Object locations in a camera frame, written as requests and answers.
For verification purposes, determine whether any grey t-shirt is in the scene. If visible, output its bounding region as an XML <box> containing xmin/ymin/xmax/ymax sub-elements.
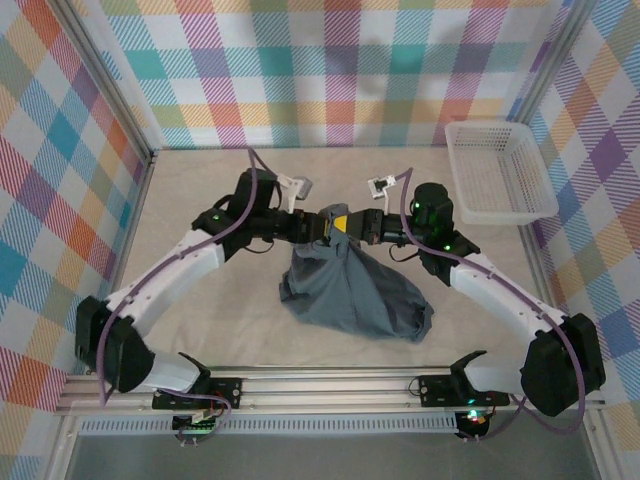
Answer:
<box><xmin>278</xmin><ymin>202</ymin><xmax>436</xmax><ymax>344</ymax></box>

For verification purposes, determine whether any white plastic lattice basket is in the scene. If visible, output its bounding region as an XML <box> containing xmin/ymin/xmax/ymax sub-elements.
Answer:
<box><xmin>443</xmin><ymin>121</ymin><xmax>560</xmax><ymax>226</ymax></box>

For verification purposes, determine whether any right controller board with light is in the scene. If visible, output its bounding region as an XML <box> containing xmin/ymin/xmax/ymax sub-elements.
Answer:
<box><xmin>453</xmin><ymin>405</ymin><xmax>496</xmax><ymax>441</ymax></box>

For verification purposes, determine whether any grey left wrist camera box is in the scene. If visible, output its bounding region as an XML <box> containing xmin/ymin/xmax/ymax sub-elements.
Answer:
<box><xmin>277</xmin><ymin>172</ymin><xmax>315</xmax><ymax>211</ymax></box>

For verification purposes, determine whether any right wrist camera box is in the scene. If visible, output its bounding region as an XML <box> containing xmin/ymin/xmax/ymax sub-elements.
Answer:
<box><xmin>366</xmin><ymin>173</ymin><xmax>397</xmax><ymax>214</ymax></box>

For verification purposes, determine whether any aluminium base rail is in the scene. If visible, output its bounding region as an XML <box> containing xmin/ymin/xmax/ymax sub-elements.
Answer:
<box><xmin>53</xmin><ymin>366</ymin><xmax>607</xmax><ymax>415</ymax></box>

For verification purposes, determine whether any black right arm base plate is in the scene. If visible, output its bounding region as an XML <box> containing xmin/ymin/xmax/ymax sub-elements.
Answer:
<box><xmin>416</xmin><ymin>372</ymin><xmax>511</xmax><ymax>408</ymax></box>

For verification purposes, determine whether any aluminium frame post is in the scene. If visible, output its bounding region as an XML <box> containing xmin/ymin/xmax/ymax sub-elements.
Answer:
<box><xmin>55</xmin><ymin>0</ymin><xmax>157</xmax><ymax>169</ymax></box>
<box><xmin>508</xmin><ymin>0</ymin><xmax>600</xmax><ymax>126</ymax></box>

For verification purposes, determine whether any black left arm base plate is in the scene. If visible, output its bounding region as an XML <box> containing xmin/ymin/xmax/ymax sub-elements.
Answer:
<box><xmin>151</xmin><ymin>377</ymin><xmax>245</xmax><ymax>412</ymax></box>

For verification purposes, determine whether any white slotted cable duct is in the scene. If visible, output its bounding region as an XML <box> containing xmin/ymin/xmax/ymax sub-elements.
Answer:
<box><xmin>77</xmin><ymin>412</ymin><xmax>461</xmax><ymax>436</ymax></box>

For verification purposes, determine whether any left controller board with wires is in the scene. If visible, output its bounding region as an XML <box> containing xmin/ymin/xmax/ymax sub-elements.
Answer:
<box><xmin>171</xmin><ymin>407</ymin><xmax>224</xmax><ymax>446</ymax></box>

